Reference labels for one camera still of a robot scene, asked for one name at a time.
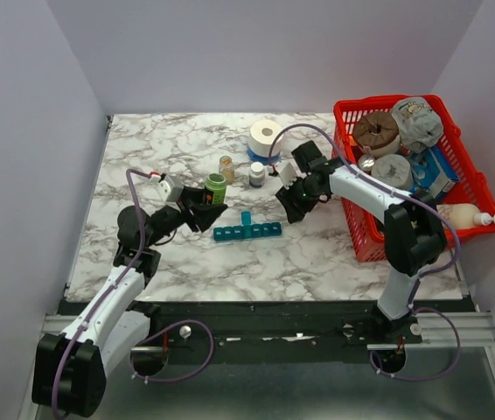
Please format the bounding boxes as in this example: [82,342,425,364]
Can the brown wrapped roll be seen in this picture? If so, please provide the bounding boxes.
[352,111,401,158]

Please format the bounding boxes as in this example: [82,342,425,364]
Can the red plastic basket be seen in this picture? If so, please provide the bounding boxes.
[332,94,495,263]

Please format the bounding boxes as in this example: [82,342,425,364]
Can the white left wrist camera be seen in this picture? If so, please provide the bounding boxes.
[150,171,184,203]

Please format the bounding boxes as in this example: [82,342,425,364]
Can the teal weekly pill organizer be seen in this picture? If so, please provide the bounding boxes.
[213,211,282,242]

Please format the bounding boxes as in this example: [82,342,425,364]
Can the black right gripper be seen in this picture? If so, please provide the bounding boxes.
[275,174,324,223]

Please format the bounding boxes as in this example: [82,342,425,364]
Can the grey wrapped roll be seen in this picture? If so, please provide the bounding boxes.
[371,154,414,191]

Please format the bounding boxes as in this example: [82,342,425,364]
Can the aluminium rail frame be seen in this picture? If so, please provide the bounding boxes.
[42,312,495,351]

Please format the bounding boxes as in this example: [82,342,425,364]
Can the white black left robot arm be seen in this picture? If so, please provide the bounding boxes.
[31,186,227,418]

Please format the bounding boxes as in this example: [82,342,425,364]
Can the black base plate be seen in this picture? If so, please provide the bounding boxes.
[124,299,478,366]

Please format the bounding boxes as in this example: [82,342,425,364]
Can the grey crumpled bag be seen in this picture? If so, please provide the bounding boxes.
[391,96,443,153]

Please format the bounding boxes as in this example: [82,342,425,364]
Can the clear jar yellow capsules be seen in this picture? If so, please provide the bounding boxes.
[219,156,235,185]

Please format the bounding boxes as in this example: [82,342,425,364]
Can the green pill bottle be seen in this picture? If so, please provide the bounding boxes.
[204,173,227,205]

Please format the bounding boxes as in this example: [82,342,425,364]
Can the blue carton box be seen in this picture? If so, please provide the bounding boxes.
[407,145,460,203]

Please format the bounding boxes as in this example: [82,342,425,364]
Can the silver lid can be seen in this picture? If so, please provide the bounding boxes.
[358,154,375,173]

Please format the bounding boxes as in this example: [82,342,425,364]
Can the white paper roll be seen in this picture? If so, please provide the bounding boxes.
[247,119,282,156]

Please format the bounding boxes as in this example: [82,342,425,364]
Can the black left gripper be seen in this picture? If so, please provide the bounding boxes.
[145,185,228,248]

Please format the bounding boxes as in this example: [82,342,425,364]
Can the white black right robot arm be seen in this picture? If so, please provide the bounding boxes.
[275,141,447,343]

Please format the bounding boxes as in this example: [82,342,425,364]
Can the white pill bottle blue label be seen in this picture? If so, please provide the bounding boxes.
[248,162,266,188]

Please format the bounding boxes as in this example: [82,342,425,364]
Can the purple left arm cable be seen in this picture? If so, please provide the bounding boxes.
[50,168,216,419]

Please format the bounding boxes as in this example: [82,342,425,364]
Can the cream squeeze bottle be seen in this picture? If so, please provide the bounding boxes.
[436,203,495,229]

